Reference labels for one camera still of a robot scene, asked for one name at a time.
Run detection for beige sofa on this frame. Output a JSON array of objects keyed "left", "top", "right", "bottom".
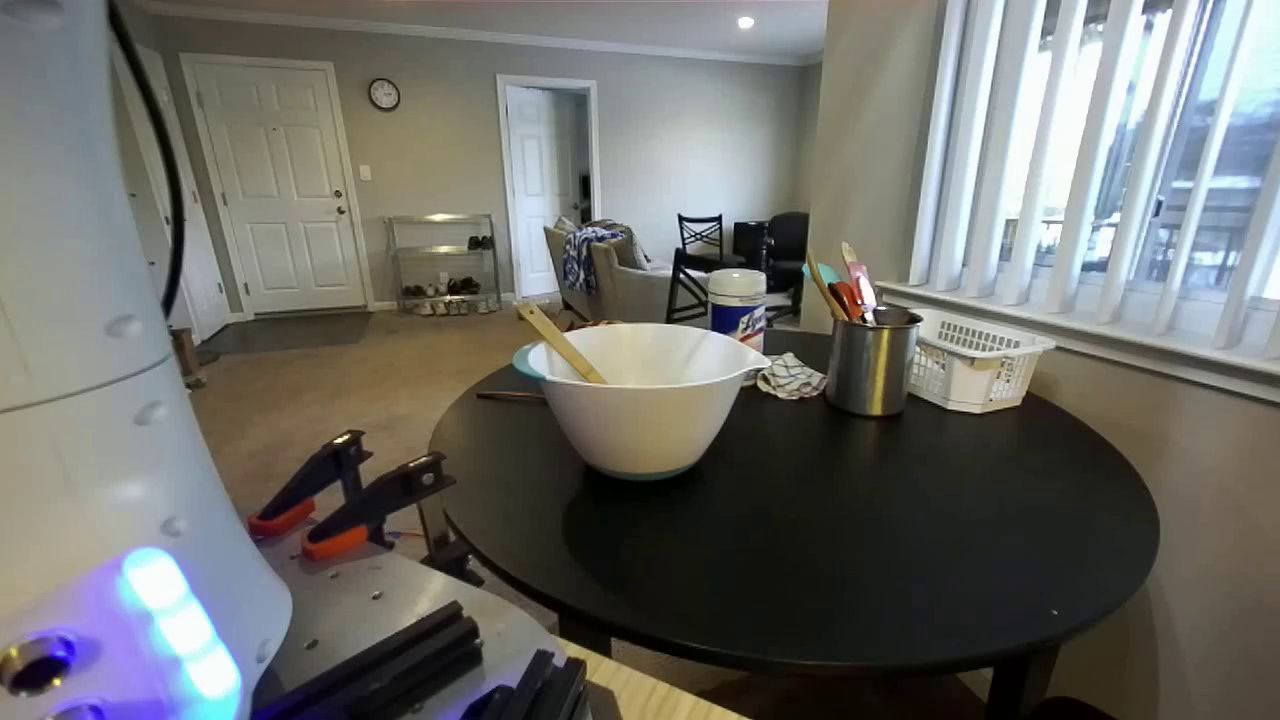
[{"left": 544, "top": 219, "right": 667, "bottom": 326}]

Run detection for black orange clamp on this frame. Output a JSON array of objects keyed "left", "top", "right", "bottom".
[
  {"left": 302, "top": 452, "right": 452, "bottom": 562},
  {"left": 247, "top": 430, "right": 367, "bottom": 538}
]

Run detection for wooden robot mounting table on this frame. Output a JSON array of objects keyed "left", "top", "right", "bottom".
[{"left": 556, "top": 640, "right": 746, "bottom": 720}]

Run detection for metal shoe rack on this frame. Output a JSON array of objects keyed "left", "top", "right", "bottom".
[{"left": 387, "top": 211, "right": 499, "bottom": 315}]

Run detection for black orange clamp left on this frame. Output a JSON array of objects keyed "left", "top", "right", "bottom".
[{"left": 247, "top": 430, "right": 367, "bottom": 538}]

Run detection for white entry door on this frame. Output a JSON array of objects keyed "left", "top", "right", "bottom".
[{"left": 186, "top": 56, "right": 367, "bottom": 314}]

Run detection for disinfecting wipes canister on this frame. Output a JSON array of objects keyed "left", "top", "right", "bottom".
[{"left": 707, "top": 268, "right": 767, "bottom": 348}]

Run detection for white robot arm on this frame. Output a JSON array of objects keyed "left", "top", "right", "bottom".
[{"left": 0, "top": 0, "right": 291, "bottom": 720}]

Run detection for teal plate under bowl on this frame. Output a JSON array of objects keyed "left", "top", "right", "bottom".
[{"left": 511, "top": 344, "right": 544, "bottom": 382}]

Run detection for wooden spatula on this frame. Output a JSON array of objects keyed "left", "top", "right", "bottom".
[{"left": 518, "top": 305, "right": 607, "bottom": 385}]

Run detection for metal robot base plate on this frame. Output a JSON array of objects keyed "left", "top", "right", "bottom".
[{"left": 252, "top": 544, "right": 619, "bottom": 720}]

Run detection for round black table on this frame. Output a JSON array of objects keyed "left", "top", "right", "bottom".
[{"left": 431, "top": 370, "right": 1162, "bottom": 720}]

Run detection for steel utensil holder cup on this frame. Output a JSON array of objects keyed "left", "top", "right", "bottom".
[{"left": 824, "top": 305, "right": 919, "bottom": 422}]

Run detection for crumpled white cloth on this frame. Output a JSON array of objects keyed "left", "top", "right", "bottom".
[{"left": 755, "top": 352, "right": 827, "bottom": 401}]

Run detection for round wall clock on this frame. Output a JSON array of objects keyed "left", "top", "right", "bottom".
[{"left": 367, "top": 76, "right": 400, "bottom": 113}]

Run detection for black orange clamp right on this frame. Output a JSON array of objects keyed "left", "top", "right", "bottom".
[{"left": 302, "top": 452, "right": 452, "bottom": 562}]

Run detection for vertical window blinds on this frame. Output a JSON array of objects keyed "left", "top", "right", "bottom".
[{"left": 908, "top": 0, "right": 1280, "bottom": 366}]

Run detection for black dining chair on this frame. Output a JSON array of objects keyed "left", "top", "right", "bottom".
[{"left": 667, "top": 211, "right": 728, "bottom": 326}]

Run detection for white plastic basket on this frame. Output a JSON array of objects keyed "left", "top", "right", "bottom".
[{"left": 908, "top": 314, "right": 1054, "bottom": 415}]

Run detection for white mixing bowl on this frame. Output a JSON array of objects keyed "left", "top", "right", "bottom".
[{"left": 524, "top": 326, "right": 767, "bottom": 482}]

